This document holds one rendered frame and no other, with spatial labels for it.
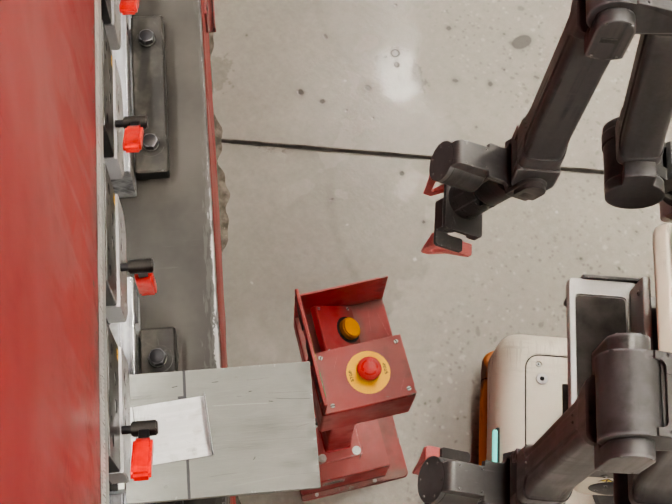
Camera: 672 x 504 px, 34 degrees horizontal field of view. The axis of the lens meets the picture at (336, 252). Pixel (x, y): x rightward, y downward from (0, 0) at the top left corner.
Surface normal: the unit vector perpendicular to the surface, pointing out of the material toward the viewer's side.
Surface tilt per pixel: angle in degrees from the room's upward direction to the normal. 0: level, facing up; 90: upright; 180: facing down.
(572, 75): 90
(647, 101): 90
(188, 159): 0
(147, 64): 0
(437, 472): 63
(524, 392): 0
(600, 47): 90
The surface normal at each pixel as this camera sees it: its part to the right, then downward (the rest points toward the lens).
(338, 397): 0.05, -0.38
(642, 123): -0.12, 0.92
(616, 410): -0.56, -0.35
